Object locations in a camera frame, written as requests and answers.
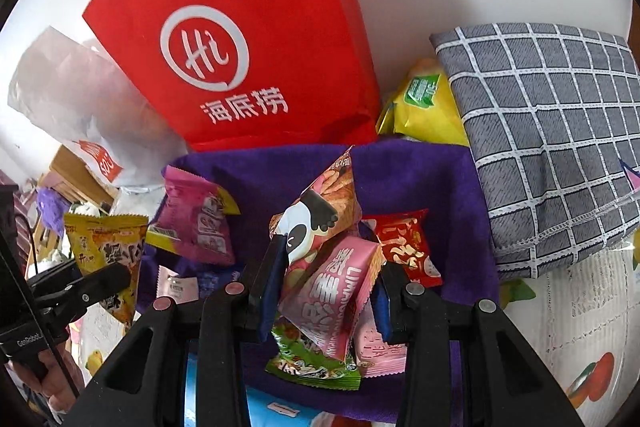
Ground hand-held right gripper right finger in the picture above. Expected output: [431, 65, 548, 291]
[372, 262, 586, 427]

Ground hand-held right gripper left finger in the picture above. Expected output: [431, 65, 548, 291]
[62, 234, 292, 427]

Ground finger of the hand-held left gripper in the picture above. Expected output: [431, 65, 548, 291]
[37, 296, 90, 324]
[29, 263, 132, 304]

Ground yellow black-print snack packet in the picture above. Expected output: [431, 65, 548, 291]
[64, 213, 149, 325]

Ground light pink peach snack packet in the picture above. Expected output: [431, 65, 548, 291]
[352, 302, 407, 379]

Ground pink wafer snack packet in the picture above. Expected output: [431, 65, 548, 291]
[277, 236, 387, 362]

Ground green snack packet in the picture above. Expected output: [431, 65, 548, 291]
[264, 324, 362, 391]

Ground orange panda print snack packet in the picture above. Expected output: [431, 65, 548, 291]
[269, 146, 363, 278]

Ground person's left hand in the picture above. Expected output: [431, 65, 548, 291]
[7, 341, 84, 414]

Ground purple small snack packet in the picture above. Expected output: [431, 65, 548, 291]
[197, 269, 242, 299]

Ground red snack packet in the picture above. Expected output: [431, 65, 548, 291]
[361, 209, 443, 288]

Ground white pink small packet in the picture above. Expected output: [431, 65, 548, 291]
[156, 266, 201, 304]

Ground purple fluffy cloth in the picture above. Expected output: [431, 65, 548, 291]
[37, 188, 71, 228]

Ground magenta snack packet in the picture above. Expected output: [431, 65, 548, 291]
[146, 165, 241, 266]

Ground blue tissue pack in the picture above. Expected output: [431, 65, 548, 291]
[184, 341, 326, 427]

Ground purple towel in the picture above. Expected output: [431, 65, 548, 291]
[137, 139, 501, 423]

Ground white plastic bag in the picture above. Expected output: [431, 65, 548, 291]
[7, 26, 188, 195]

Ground fruit printed tablecloth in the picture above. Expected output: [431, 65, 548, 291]
[75, 237, 640, 418]

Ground yellow green-label snack packet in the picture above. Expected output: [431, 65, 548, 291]
[376, 58, 471, 146]

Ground grey checked folded cloth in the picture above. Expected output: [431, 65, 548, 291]
[430, 23, 640, 280]

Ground red paper bag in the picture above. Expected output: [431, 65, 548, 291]
[82, 0, 382, 152]

